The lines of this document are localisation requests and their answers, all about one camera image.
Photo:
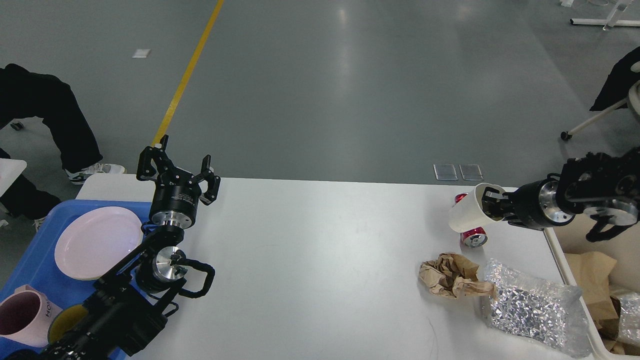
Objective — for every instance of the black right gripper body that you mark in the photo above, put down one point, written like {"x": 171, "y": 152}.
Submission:
{"x": 534, "y": 206}

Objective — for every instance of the pink mug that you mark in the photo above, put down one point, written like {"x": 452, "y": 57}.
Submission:
{"x": 26, "y": 317}

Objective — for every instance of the dark green mug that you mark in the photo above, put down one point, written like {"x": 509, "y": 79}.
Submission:
{"x": 66, "y": 321}

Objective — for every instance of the red snack wrapper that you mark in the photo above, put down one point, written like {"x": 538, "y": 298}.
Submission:
{"x": 474, "y": 237}

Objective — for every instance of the white chair frame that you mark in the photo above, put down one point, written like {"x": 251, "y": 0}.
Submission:
{"x": 631, "y": 102}

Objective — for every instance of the pink plastic plate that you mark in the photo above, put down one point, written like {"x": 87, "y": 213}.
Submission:
{"x": 96, "y": 241}

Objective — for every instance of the crumpled silver foil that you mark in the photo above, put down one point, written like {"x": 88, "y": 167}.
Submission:
{"x": 540, "y": 310}

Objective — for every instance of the brown paper bag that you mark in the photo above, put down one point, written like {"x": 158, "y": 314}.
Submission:
{"x": 591, "y": 271}

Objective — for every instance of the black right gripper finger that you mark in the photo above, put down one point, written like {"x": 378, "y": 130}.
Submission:
{"x": 494, "y": 196}
{"x": 498, "y": 211}

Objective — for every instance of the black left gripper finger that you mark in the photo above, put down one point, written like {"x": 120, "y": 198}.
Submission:
{"x": 213, "y": 182}
{"x": 154, "y": 165}

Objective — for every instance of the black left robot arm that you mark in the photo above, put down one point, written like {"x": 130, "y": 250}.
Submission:
{"x": 128, "y": 307}

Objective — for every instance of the beige plastic bin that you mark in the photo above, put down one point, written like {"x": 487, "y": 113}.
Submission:
{"x": 571, "y": 239}

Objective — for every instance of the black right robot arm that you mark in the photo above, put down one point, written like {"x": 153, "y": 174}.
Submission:
{"x": 603, "y": 187}

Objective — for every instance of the white paper cup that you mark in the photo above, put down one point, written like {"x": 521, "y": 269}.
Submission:
{"x": 478, "y": 190}

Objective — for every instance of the crumpled brown paper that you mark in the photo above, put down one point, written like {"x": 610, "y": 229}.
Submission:
{"x": 454, "y": 276}

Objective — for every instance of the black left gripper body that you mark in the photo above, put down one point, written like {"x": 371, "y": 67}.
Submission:
{"x": 175, "y": 205}

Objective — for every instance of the white side table corner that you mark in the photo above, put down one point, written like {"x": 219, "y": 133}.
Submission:
{"x": 10, "y": 170}

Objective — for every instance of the blue plastic tray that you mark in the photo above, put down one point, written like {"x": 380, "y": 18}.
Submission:
{"x": 37, "y": 267}

